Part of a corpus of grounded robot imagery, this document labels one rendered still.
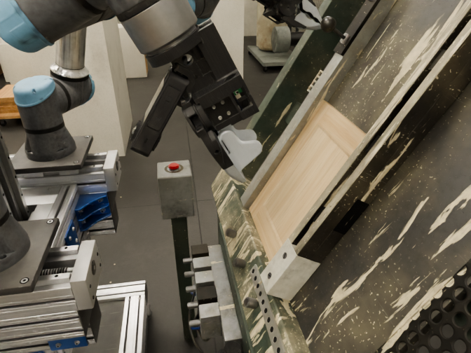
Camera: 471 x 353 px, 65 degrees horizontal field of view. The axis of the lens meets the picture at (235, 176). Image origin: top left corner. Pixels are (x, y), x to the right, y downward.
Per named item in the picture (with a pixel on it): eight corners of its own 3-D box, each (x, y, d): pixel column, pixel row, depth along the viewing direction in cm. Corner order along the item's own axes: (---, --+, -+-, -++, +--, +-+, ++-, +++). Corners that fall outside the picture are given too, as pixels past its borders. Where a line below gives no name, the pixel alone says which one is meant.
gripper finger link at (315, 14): (317, 19, 104) (291, 2, 100) (329, 15, 99) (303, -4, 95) (312, 29, 104) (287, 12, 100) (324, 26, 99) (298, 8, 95)
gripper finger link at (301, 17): (312, 29, 104) (287, 12, 100) (324, 26, 99) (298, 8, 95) (308, 40, 104) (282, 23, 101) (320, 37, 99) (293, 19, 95)
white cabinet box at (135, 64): (111, 71, 601) (104, 24, 564) (148, 69, 609) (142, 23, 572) (108, 78, 562) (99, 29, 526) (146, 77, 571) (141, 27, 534)
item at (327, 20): (338, 43, 101) (315, 25, 91) (345, 31, 100) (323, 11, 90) (347, 50, 99) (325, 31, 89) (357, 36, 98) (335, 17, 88)
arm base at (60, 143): (19, 163, 113) (9, 134, 108) (33, 142, 126) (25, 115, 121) (71, 160, 115) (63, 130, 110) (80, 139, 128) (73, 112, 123)
